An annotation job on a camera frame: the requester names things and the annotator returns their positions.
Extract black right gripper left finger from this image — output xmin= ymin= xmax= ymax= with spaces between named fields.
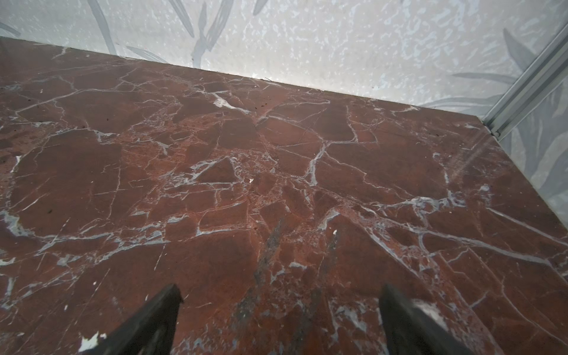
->
xmin=84 ymin=284 xmax=183 ymax=355

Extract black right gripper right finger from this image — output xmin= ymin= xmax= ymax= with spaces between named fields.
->
xmin=379 ymin=284 xmax=472 ymax=355

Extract aluminium frame profiles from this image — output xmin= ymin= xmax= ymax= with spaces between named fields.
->
xmin=482 ymin=27 xmax=567 ymax=141

